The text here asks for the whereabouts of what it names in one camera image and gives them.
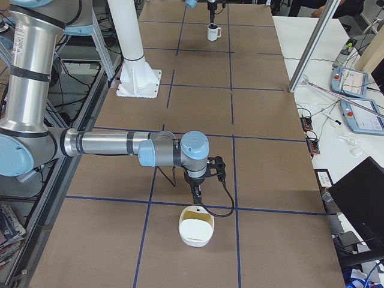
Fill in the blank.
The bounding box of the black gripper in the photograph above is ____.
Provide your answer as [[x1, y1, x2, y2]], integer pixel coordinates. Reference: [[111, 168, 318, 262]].
[[184, 167, 206, 205], [208, 2, 217, 19]]

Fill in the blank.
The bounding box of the white ribbed HOME mug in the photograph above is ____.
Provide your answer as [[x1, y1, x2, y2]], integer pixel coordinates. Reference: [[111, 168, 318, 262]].
[[207, 23, 221, 41]]

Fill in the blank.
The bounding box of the white bowl container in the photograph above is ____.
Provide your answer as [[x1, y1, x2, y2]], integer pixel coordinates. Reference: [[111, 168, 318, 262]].
[[178, 205, 215, 247]]

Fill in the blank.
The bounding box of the metal grabber stick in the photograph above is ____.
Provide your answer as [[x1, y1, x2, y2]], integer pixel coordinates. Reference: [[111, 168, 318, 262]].
[[301, 78, 383, 118]]

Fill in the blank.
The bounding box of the orange circuit board near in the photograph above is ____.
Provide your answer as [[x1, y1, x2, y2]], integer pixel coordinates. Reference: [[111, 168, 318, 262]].
[[306, 136, 320, 157]]

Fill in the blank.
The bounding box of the orange circuit board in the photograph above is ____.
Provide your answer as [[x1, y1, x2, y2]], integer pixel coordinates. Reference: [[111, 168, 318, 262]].
[[300, 116, 313, 131], [306, 136, 320, 157]]

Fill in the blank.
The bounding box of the orange circuit board far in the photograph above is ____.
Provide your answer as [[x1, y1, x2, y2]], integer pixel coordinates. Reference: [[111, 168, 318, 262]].
[[300, 116, 313, 131]]

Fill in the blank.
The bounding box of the far teach pendant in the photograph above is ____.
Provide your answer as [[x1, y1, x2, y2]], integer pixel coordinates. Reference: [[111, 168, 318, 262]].
[[331, 67, 368, 98]]

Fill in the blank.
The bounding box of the teach pendant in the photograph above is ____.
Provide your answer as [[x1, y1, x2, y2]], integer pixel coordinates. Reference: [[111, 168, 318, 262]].
[[340, 100, 383, 136], [331, 67, 368, 98]]

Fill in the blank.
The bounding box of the black monitor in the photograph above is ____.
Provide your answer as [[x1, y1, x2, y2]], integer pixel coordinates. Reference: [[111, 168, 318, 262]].
[[329, 157, 383, 250]]

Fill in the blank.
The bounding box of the near teach pendant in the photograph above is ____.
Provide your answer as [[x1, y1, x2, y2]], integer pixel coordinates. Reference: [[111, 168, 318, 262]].
[[340, 100, 383, 136]]

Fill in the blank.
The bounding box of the stack of books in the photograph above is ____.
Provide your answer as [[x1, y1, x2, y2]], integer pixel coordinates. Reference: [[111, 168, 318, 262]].
[[1, 203, 26, 268]]

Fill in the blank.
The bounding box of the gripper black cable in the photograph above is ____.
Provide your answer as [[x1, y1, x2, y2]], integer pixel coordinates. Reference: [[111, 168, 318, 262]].
[[200, 176, 235, 218]]

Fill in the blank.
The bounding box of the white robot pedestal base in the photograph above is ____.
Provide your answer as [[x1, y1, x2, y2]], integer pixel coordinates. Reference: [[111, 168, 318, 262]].
[[108, 0, 162, 98]]

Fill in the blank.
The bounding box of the aluminium frame post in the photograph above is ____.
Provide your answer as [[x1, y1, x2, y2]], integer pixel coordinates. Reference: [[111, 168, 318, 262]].
[[288, 0, 344, 93]]

